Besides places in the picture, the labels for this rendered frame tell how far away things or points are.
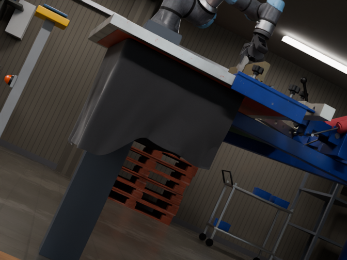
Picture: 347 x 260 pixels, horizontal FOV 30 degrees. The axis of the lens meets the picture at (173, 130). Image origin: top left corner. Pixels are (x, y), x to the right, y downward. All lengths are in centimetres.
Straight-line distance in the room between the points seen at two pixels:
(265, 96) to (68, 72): 725
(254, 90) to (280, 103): 11
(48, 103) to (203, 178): 253
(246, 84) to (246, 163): 756
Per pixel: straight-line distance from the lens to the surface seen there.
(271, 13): 270
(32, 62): 258
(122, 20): 223
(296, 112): 240
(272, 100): 236
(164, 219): 854
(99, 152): 230
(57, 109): 943
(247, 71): 260
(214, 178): 975
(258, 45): 259
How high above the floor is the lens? 56
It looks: 4 degrees up
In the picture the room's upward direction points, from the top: 25 degrees clockwise
